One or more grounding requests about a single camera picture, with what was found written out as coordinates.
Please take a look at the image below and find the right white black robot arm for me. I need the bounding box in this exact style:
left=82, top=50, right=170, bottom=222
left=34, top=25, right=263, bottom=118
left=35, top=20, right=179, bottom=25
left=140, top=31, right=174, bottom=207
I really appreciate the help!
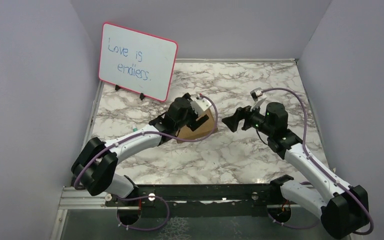
left=222, top=102, right=373, bottom=239

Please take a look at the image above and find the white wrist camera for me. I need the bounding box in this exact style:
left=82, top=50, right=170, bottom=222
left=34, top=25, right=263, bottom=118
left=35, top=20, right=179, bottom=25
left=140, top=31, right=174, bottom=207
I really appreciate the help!
left=250, top=87, right=267, bottom=112
left=190, top=95, right=212, bottom=117

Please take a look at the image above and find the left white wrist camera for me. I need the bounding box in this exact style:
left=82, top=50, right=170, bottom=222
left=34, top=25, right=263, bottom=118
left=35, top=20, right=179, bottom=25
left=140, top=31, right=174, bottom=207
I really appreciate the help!
left=190, top=95, right=212, bottom=117

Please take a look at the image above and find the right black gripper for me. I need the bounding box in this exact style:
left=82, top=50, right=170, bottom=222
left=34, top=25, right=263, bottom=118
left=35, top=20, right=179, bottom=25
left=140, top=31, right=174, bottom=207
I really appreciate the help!
left=222, top=100, right=274, bottom=137

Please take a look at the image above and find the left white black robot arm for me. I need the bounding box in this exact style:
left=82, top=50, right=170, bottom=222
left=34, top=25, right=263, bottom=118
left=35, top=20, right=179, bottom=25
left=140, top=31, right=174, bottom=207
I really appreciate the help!
left=71, top=93, right=215, bottom=206

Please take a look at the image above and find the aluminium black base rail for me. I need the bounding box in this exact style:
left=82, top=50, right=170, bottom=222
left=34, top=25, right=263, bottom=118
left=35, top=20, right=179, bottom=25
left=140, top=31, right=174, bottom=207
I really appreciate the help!
left=58, top=181, right=354, bottom=220

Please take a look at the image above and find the brown cardboard box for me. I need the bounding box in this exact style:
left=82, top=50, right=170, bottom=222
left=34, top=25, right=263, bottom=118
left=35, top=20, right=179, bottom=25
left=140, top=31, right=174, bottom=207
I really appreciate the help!
left=177, top=109, right=215, bottom=140

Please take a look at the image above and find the pink framed whiteboard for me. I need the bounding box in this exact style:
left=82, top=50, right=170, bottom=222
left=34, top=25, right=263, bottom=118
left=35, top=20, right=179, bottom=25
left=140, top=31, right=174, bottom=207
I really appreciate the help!
left=98, top=22, right=179, bottom=102

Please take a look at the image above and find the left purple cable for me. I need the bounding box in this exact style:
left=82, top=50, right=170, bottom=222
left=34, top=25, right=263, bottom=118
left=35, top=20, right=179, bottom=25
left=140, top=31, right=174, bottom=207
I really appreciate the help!
left=72, top=94, right=219, bottom=232

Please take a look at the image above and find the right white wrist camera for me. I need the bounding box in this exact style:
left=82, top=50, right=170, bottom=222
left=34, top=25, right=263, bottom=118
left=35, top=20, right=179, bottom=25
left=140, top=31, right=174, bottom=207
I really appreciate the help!
left=250, top=87, right=267, bottom=112

